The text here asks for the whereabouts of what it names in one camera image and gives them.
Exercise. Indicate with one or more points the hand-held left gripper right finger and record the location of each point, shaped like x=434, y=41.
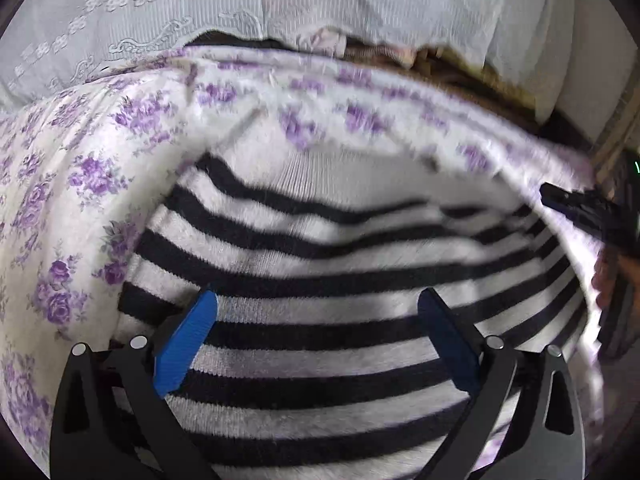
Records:
x=447, y=345

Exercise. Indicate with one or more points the person's right hand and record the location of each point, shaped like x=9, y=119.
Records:
x=607, y=280

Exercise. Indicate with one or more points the pale pink folded cloth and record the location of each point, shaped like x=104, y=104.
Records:
x=325, y=40

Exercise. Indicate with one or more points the black folded cloth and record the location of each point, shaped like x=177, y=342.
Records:
x=235, y=40

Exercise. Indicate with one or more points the white lace cover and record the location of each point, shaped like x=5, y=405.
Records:
x=150, y=0

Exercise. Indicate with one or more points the black grey striped sweater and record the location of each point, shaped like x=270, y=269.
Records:
x=325, y=310

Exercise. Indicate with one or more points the purple floral bedsheet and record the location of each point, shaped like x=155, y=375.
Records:
x=75, y=175

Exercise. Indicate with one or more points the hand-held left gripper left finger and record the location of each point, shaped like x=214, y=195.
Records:
x=187, y=340

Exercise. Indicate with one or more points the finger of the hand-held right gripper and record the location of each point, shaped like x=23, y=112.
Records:
x=575, y=205

